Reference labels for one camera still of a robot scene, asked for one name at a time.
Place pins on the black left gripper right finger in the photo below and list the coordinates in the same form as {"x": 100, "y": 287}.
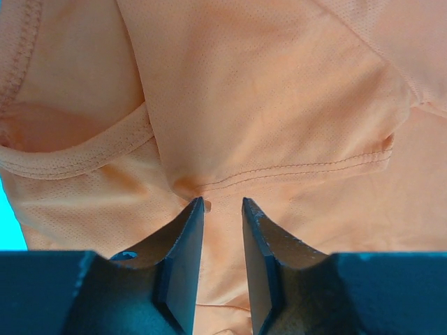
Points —
{"x": 269, "y": 249}

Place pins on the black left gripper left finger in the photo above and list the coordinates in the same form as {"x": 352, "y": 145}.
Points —
{"x": 173, "y": 252}

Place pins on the orange t shirt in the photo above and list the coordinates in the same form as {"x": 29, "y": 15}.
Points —
{"x": 331, "y": 115}

